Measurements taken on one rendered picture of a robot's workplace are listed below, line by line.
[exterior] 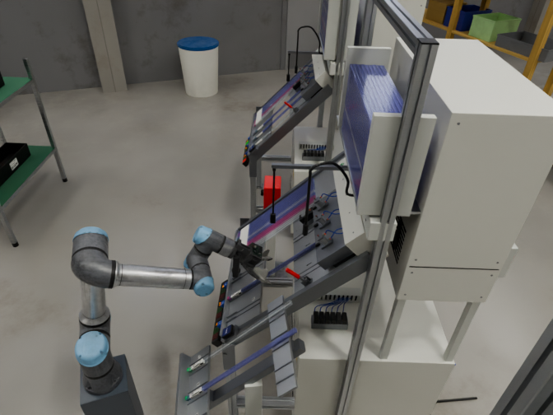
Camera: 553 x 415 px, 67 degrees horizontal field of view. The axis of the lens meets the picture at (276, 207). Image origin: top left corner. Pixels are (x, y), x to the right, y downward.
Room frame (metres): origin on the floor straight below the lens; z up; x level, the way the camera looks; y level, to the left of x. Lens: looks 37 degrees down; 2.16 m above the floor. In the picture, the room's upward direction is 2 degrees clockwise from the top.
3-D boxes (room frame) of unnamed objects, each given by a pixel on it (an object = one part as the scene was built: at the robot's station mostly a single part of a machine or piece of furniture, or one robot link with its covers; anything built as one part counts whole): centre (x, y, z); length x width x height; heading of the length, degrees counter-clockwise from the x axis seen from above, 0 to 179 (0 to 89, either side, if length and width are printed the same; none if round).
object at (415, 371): (1.37, -0.44, 0.31); 0.70 x 0.65 x 0.62; 0
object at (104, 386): (0.94, 0.68, 0.60); 0.15 x 0.15 x 0.10
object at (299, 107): (2.80, -0.26, 0.66); 1.01 x 0.73 x 1.31; 90
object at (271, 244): (2.09, 0.03, 0.39); 0.24 x 0.24 x 0.78; 0
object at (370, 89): (1.31, -0.31, 1.52); 0.51 x 0.13 x 0.27; 0
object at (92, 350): (0.95, 0.69, 0.72); 0.13 x 0.12 x 0.14; 19
